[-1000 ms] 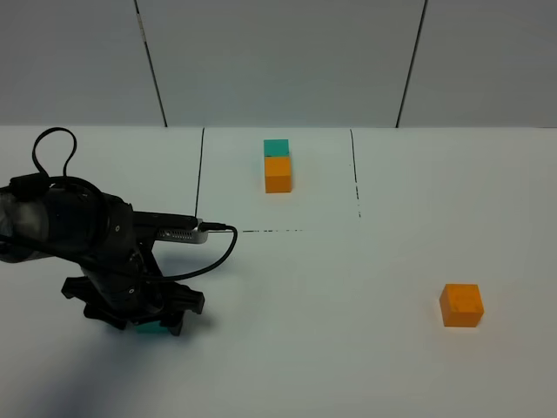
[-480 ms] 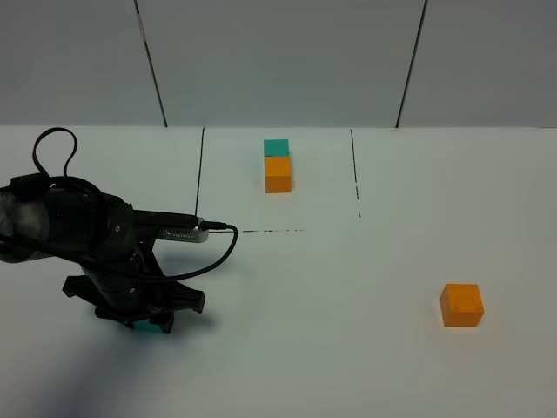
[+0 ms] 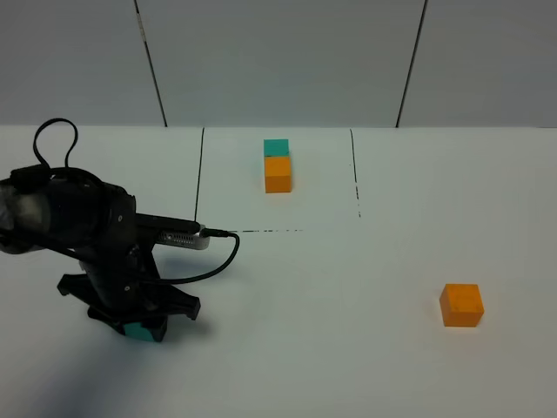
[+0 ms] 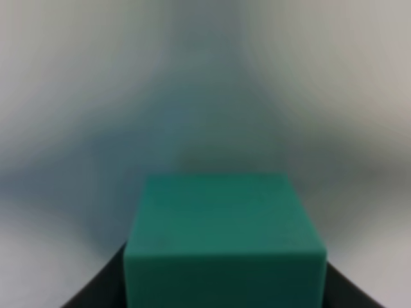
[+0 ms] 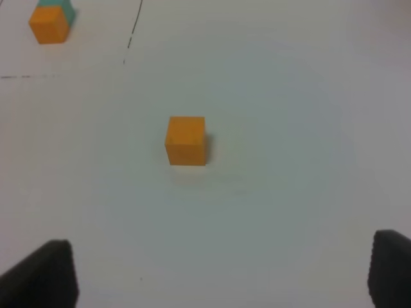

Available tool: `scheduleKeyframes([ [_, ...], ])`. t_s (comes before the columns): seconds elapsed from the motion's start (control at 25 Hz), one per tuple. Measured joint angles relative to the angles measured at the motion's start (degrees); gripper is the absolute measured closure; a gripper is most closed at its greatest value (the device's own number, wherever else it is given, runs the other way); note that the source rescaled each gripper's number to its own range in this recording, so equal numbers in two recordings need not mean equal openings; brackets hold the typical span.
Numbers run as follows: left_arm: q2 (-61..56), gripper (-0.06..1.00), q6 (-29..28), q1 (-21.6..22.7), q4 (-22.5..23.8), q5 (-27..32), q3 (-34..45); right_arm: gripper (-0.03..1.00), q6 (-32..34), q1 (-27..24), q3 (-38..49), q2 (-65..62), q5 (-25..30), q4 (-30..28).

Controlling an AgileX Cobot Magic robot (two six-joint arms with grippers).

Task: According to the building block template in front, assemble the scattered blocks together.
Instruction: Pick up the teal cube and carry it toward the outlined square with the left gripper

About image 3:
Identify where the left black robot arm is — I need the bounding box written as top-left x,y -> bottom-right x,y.
1,165 -> 202,342

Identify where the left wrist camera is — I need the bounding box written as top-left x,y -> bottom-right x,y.
135,213 -> 210,251

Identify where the left black camera cable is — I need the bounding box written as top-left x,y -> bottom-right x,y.
33,117 -> 241,286

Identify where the orange template block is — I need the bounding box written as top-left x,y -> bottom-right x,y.
265,156 -> 292,193

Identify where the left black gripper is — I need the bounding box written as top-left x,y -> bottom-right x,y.
57,185 -> 200,342

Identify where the teal template block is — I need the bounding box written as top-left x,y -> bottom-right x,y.
264,138 -> 290,158

